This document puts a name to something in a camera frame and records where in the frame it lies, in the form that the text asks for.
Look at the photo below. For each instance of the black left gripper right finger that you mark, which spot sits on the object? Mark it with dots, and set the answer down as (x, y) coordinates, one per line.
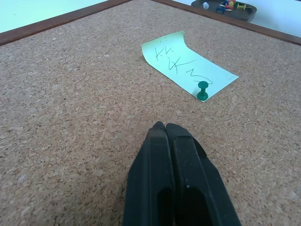
(197, 179)

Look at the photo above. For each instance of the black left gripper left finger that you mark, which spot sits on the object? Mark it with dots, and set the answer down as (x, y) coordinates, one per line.
(150, 169)

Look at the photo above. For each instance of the green sticky note with writing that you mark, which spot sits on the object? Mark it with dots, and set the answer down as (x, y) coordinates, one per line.
(185, 67)

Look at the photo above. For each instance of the dark brown tray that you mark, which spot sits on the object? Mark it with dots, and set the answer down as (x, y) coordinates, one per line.
(235, 13)

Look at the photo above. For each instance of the green pushpin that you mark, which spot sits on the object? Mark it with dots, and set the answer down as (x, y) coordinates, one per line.
(202, 90)

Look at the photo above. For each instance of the blue pushpin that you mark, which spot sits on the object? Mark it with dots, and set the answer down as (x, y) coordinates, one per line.
(220, 10)

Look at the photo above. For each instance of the white pushpin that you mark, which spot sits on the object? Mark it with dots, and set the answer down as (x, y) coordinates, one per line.
(205, 5)

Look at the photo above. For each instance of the yellow pushpin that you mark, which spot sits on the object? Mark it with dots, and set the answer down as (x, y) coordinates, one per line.
(231, 4)
(241, 6)

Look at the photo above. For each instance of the cork board with wooden frame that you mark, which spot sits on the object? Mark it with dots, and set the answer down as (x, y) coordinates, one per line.
(70, 106)

